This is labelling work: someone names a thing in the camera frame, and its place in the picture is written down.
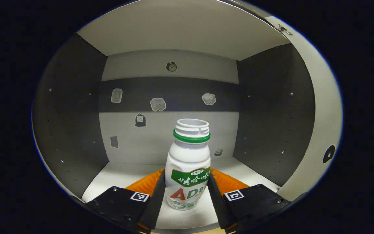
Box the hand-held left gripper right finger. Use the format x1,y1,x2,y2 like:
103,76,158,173
207,168,292,233

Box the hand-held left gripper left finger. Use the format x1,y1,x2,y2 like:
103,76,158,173
85,168,166,233

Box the white bottle green label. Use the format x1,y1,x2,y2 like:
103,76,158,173
165,119,212,211

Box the white cabinet door headphone sticker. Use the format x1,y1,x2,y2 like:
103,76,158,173
265,15,344,202

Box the white and grey cabinet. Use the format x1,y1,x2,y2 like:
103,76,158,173
31,0,317,229

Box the metal door hinge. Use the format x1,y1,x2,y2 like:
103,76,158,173
276,24,293,36

